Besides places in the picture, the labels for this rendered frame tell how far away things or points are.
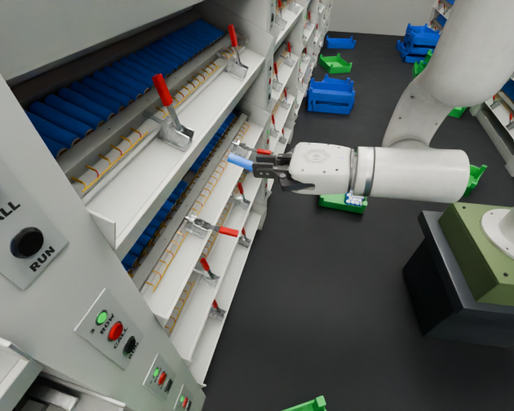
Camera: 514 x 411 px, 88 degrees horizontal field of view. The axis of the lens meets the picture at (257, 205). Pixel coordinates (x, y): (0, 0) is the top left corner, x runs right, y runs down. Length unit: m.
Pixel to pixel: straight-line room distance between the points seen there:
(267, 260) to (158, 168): 0.77
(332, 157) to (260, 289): 0.64
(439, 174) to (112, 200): 0.44
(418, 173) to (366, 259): 0.72
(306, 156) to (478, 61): 0.24
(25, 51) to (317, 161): 0.38
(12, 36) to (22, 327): 0.18
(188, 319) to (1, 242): 0.48
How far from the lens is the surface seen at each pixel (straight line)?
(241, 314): 0.96
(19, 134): 0.21
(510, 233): 0.88
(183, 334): 0.64
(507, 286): 0.80
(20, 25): 0.23
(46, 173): 0.22
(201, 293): 0.67
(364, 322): 1.01
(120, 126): 0.37
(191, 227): 0.52
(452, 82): 0.41
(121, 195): 0.33
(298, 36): 1.46
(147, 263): 0.46
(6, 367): 0.27
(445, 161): 0.49
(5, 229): 0.21
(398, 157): 0.47
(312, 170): 0.45
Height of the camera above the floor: 0.88
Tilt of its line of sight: 45 degrees down
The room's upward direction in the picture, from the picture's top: straight up
